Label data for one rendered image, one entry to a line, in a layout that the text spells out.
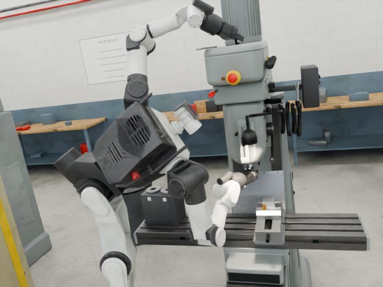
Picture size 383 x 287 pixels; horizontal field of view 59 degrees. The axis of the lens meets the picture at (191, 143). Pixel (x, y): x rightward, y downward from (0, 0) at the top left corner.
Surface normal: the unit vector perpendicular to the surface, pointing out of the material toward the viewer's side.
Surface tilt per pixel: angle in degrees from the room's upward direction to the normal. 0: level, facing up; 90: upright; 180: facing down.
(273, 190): 64
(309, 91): 90
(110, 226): 114
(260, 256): 0
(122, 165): 74
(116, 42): 90
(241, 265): 0
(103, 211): 90
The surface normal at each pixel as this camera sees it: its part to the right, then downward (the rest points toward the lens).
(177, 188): -0.59, 0.33
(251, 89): -0.26, 0.29
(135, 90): 0.12, -0.27
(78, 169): -0.04, 0.27
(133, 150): -0.55, 0.03
